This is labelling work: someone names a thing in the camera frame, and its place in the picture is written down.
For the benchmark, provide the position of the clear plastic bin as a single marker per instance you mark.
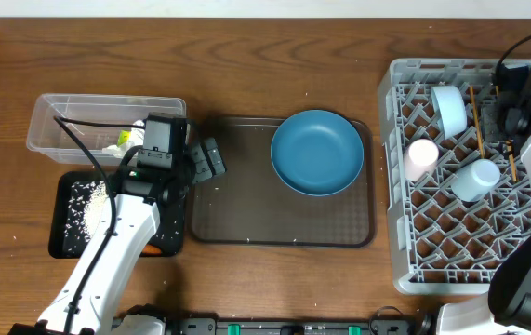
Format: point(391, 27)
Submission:
point(99, 121)

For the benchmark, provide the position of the spilled white rice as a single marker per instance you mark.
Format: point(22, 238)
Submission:
point(88, 211)

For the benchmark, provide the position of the black plastic tray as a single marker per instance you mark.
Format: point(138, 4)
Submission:
point(60, 223)

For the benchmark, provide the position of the wooden chopstick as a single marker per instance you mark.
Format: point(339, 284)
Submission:
point(510, 155)
point(477, 123)

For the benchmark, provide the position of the orange carrot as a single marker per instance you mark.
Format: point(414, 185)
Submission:
point(150, 250)

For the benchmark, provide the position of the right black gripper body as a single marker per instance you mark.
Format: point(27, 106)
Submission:
point(495, 120)

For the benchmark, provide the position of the pink cup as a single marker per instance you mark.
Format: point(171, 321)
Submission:
point(420, 157)

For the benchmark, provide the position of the white napkin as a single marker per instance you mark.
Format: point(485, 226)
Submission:
point(136, 139)

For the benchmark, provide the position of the brown serving tray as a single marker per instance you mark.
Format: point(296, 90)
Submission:
point(249, 204)

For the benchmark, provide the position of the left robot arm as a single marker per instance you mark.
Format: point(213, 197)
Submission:
point(88, 301)

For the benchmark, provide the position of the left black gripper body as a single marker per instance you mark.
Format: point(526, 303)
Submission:
point(197, 166)

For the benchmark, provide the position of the dark blue plate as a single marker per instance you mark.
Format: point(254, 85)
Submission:
point(317, 153)

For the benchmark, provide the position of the grey dishwasher rack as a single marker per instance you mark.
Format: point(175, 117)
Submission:
point(439, 243)

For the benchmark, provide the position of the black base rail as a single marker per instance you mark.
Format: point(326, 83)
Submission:
point(210, 326)

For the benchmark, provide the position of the light blue cup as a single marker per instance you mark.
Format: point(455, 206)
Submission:
point(475, 180)

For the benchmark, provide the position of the green snack wrapper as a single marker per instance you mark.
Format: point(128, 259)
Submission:
point(123, 137)

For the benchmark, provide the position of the light blue bowl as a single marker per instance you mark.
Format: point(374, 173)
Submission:
point(447, 101)

